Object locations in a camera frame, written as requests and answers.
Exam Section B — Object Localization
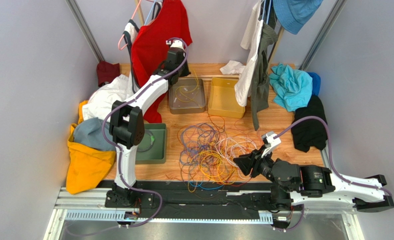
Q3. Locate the blue hanging hat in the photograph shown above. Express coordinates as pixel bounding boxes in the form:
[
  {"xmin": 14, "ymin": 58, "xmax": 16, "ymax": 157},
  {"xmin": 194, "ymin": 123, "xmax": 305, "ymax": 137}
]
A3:
[{"xmin": 272, "ymin": 0, "xmax": 323, "ymax": 35}]

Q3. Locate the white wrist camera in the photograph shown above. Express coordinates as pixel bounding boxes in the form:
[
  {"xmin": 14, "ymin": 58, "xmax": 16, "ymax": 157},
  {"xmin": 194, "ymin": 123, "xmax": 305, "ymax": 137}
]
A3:
[
  {"xmin": 261, "ymin": 131, "xmax": 281, "ymax": 157},
  {"xmin": 165, "ymin": 39, "xmax": 187, "ymax": 52}
]

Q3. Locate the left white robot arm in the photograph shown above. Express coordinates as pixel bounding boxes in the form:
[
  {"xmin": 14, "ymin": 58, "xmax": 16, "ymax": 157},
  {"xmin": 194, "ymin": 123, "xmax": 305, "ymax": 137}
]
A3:
[{"xmin": 105, "ymin": 47, "xmax": 190, "ymax": 208}]

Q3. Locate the grey metal tray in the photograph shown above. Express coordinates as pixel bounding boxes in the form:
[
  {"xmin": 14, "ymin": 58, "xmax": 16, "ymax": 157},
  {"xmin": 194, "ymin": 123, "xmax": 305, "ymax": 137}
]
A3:
[{"xmin": 168, "ymin": 78, "xmax": 206, "ymax": 115}]

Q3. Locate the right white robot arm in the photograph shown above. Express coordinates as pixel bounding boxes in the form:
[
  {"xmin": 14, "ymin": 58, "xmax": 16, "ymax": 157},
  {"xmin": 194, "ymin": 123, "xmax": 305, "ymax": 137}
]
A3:
[{"xmin": 233, "ymin": 147, "xmax": 394, "ymax": 213}]

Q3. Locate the pink clothes hanger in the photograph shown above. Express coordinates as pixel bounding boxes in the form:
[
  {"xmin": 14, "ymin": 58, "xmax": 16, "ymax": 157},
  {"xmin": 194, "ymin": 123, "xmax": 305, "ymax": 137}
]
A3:
[{"xmin": 117, "ymin": 0, "xmax": 144, "ymax": 53}]

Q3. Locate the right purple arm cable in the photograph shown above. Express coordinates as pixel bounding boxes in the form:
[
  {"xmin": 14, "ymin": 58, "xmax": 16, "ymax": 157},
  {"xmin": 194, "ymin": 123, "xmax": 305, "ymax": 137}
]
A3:
[{"xmin": 271, "ymin": 115, "xmax": 393, "ymax": 233}]

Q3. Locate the white cloth pile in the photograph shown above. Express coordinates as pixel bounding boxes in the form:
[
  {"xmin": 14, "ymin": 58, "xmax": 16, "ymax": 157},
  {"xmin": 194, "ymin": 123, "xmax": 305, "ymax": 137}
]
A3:
[{"xmin": 81, "ymin": 74, "xmax": 139, "ymax": 121}]

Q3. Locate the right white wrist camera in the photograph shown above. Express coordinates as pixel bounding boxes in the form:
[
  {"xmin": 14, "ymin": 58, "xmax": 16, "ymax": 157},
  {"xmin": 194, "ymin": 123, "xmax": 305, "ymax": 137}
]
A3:
[{"xmin": 261, "ymin": 131, "xmax": 281, "ymax": 157}]

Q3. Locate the olive hanging garment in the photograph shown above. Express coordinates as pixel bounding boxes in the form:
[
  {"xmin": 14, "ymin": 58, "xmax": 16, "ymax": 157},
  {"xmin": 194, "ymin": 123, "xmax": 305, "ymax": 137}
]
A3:
[{"xmin": 250, "ymin": 22, "xmax": 278, "ymax": 131}]

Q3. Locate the white crumpled cloth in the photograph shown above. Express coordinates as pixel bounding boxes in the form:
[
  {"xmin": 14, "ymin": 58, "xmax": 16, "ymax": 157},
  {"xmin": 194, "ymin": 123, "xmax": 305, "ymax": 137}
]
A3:
[{"xmin": 219, "ymin": 60, "xmax": 245, "ymax": 75}]

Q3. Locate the white hanging shirt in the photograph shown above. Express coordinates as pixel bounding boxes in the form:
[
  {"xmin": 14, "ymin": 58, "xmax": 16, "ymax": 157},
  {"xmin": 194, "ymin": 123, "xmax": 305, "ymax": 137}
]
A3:
[{"xmin": 234, "ymin": 0, "xmax": 263, "ymax": 107}]

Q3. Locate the dark blue cloth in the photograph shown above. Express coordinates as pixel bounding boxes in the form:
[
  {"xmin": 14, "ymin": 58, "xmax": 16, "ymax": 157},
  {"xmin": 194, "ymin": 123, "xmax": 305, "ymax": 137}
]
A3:
[{"xmin": 307, "ymin": 72, "xmax": 321, "ymax": 96}]

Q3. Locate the tangled coloured cable pile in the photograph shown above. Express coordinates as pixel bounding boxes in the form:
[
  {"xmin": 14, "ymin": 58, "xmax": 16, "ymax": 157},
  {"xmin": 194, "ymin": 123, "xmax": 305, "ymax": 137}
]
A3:
[{"xmin": 174, "ymin": 113, "xmax": 274, "ymax": 200}]

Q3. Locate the yellow plastic tray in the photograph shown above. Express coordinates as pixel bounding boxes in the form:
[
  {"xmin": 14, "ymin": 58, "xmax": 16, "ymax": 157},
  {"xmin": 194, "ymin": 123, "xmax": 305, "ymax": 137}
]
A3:
[{"xmin": 207, "ymin": 77, "xmax": 245, "ymax": 119}]

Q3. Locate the red t-shirt on hanger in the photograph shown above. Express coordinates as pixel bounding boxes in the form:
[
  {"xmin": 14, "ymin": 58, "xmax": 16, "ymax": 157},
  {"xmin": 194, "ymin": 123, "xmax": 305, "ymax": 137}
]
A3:
[{"xmin": 131, "ymin": 0, "xmax": 194, "ymax": 124}]

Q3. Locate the black cloth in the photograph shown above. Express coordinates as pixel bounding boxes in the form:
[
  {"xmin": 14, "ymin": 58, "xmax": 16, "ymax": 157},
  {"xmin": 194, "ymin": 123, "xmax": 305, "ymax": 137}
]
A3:
[{"xmin": 291, "ymin": 94, "xmax": 328, "ymax": 153}]

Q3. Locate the turquoise cloth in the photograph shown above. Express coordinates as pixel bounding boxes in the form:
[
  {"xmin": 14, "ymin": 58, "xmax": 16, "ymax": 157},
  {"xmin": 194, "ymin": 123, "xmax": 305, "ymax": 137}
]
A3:
[{"xmin": 269, "ymin": 63, "xmax": 313, "ymax": 112}]

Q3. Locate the yellow cloth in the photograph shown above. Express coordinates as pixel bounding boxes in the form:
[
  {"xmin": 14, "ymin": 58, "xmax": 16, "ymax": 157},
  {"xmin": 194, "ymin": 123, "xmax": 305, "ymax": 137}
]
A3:
[{"xmin": 65, "ymin": 100, "xmax": 116, "ymax": 195}]

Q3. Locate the green plastic tray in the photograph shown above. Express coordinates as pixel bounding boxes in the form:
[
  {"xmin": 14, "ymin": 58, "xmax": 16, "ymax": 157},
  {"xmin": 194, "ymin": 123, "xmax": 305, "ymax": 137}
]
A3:
[{"xmin": 136, "ymin": 123, "xmax": 167, "ymax": 165}]

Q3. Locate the dark red cloth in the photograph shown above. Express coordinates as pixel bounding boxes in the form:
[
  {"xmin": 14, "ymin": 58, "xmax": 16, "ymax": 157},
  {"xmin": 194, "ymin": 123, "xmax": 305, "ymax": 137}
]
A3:
[{"xmin": 96, "ymin": 61, "xmax": 121, "ymax": 87}]

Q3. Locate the grey blue cloth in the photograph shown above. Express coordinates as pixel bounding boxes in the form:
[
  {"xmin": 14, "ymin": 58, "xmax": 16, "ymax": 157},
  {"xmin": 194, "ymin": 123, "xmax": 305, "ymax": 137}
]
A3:
[{"xmin": 73, "ymin": 117, "xmax": 116, "ymax": 152}]

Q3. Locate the white grey trimmed tank top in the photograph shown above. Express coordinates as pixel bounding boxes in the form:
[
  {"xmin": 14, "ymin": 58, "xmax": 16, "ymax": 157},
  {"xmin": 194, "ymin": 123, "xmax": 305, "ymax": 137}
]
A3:
[{"xmin": 123, "ymin": 19, "xmax": 141, "ymax": 95}]

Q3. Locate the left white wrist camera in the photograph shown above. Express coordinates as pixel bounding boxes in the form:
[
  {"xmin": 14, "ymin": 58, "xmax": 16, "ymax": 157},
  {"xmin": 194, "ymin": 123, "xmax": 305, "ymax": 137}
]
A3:
[{"xmin": 165, "ymin": 39, "xmax": 187, "ymax": 52}]

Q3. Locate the grey coiled cable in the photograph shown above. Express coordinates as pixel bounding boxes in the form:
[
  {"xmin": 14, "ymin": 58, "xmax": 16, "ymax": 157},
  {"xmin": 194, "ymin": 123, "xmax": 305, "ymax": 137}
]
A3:
[{"xmin": 137, "ymin": 129, "xmax": 156, "ymax": 153}]

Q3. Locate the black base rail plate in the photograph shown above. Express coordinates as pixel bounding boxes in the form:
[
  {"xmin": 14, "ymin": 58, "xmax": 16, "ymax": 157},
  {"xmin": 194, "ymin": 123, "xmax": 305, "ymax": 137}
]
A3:
[{"xmin": 103, "ymin": 180, "xmax": 304, "ymax": 222}]

